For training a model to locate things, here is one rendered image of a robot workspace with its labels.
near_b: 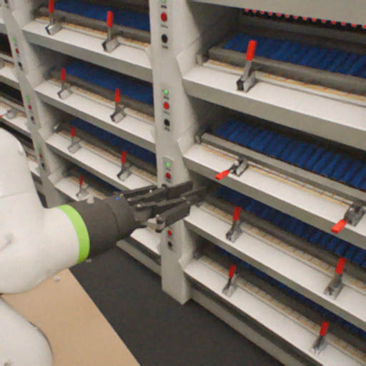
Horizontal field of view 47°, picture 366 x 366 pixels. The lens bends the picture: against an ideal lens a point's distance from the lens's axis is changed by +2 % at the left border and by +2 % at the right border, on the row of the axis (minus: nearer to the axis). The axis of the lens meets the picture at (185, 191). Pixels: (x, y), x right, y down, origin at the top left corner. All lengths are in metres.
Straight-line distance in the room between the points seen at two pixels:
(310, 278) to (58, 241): 0.59
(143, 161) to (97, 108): 0.21
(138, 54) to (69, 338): 0.67
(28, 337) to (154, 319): 0.81
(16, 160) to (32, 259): 0.13
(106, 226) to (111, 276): 0.85
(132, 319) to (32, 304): 0.49
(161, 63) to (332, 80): 0.39
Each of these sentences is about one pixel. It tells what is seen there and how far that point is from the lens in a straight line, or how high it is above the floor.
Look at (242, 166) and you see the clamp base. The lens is 0.94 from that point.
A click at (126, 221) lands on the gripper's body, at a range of 0.67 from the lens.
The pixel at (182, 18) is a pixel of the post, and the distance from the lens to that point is 0.93.
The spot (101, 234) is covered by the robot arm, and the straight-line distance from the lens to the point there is 0.63.
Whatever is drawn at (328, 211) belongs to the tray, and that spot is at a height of 0.55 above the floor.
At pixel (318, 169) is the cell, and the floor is 0.59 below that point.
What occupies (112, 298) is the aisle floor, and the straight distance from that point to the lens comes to 1.41.
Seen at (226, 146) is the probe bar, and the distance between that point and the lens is 0.98.
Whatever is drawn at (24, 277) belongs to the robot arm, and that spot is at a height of 0.64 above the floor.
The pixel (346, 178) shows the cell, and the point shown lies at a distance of 0.89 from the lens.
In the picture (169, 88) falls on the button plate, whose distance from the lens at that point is 0.99.
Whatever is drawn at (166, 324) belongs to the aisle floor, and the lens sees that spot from 1.32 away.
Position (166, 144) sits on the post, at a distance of 1.06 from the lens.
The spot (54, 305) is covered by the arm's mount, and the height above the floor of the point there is 0.38.
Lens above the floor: 1.02
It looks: 33 degrees down
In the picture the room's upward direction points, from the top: straight up
